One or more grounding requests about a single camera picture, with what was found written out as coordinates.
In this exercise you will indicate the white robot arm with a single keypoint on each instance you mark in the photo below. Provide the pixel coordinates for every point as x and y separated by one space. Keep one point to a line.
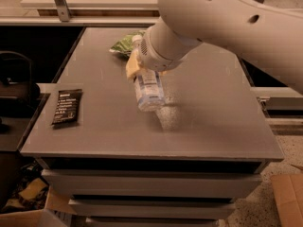
267 37

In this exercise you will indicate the black snack packet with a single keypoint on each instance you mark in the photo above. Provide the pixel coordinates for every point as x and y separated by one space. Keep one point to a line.
67 108

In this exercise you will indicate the cardboard box bottom left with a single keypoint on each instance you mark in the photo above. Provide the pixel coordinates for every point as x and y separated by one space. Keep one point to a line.
56 213

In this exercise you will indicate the clear blue-label plastic bottle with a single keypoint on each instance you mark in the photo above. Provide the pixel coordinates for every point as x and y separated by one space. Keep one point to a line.
147 84

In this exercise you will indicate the yellow sponge on floor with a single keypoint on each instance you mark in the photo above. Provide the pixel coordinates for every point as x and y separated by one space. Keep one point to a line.
33 189

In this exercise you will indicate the cardboard box right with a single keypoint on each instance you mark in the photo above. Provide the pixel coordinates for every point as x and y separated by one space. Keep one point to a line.
288 192

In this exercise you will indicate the cardboard box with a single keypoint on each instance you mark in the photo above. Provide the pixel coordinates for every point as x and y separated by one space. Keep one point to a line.
288 192
56 213

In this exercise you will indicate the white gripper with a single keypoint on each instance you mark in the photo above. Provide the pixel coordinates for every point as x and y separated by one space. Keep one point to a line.
151 57

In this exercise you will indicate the left metal bracket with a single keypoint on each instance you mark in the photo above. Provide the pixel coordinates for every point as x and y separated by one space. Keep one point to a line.
62 10

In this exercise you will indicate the black chair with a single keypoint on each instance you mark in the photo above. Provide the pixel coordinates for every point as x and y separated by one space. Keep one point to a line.
19 92

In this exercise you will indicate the grey drawer cabinet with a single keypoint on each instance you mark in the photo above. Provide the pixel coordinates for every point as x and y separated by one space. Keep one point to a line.
182 166

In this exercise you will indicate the green chip bag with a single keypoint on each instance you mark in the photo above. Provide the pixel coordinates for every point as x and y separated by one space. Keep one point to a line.
124 46

